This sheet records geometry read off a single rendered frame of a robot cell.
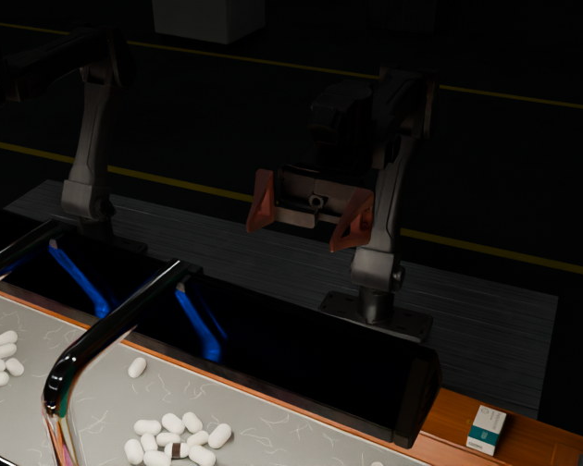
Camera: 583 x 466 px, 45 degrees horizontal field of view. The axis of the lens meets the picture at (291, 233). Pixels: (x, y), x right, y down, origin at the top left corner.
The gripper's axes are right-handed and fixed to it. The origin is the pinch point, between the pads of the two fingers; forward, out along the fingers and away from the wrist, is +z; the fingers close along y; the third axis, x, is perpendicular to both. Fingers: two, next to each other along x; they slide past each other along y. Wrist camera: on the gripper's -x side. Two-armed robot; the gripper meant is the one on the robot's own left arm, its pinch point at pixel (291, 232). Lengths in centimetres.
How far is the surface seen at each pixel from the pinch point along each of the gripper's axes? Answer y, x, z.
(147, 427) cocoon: -18.1, 31.4, 6.8
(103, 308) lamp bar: -11.3, 0.3, 18.3
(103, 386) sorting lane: -29.6, 33.2, 1.3
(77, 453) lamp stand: -4.5, 2.8, 31.6
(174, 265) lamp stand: -4.3, -5.1, 16.2
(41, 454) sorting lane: -29.5, 33.0, 15.0
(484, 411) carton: 22.7, 28.9, -11.0
